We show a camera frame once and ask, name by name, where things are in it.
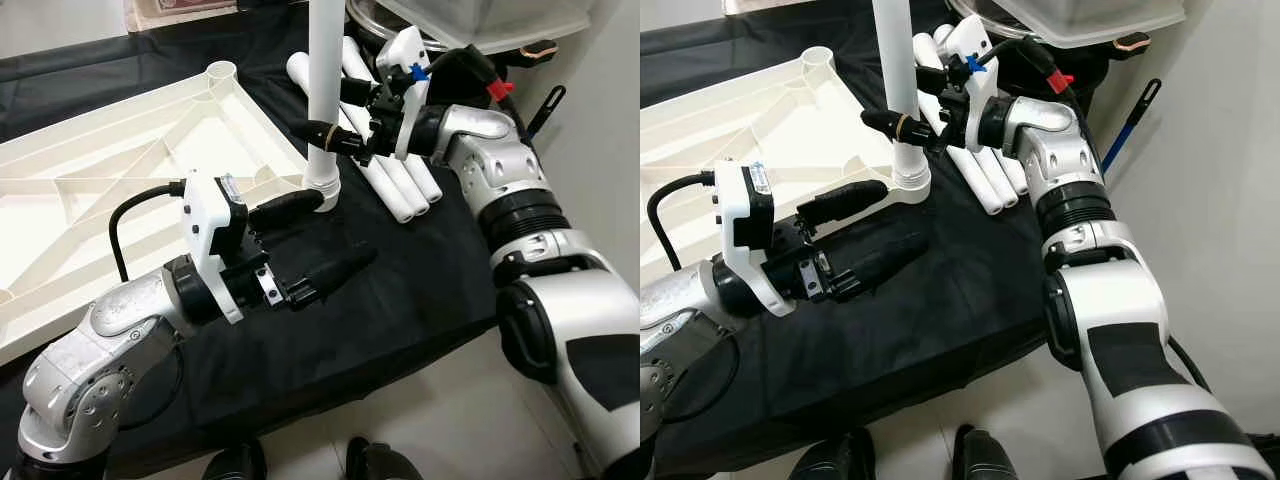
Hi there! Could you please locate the black robot right foot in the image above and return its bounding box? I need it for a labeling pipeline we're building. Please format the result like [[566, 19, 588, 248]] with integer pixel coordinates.
[[345, 437, 426, 480], [950, 425, 1021, 480]]

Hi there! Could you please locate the black tablecloth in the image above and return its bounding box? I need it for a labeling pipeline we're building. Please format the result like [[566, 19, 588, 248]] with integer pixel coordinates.
[[0, 5, 561, 480], [640, 0, 1091, 480]]

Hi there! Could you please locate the clear plastic storage box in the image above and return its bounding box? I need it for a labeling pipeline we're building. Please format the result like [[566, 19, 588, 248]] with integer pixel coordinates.
[[375, 0, 593, 56], [985, 0, 1186, 49]]

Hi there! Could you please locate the black robot left foot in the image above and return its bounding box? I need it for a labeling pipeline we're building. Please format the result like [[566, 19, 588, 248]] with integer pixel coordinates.
[[790, 430, 876, 480], [200, 440, 269, 480]]

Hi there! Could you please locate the wooden table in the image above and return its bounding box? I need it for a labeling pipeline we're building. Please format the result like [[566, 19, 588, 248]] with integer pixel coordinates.
[[122, 0, 241, 33]]

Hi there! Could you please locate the black robot foot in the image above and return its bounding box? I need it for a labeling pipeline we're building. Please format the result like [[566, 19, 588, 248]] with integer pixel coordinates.
[[950, 425, 1021, 480], [200, 440, 269, 480], [345, 437, 426, 480], [790, 430, 876, 480]]

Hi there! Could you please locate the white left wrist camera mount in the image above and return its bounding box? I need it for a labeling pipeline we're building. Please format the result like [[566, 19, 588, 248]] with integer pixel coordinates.
[[715, 160, 796, 318], [182, 172, 249, 324]]

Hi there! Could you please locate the white plastic table top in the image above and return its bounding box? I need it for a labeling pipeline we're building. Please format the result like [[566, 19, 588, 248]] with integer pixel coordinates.
[[0, 60, 341, 366], [640, 45, 933, 291]]

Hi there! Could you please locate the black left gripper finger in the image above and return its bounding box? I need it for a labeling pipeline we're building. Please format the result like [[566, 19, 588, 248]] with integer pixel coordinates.
[[248, 190, 326, 233], [797, 180, 889, 229], [288, 244, 379, 309], [828, 233, 931, 304]]

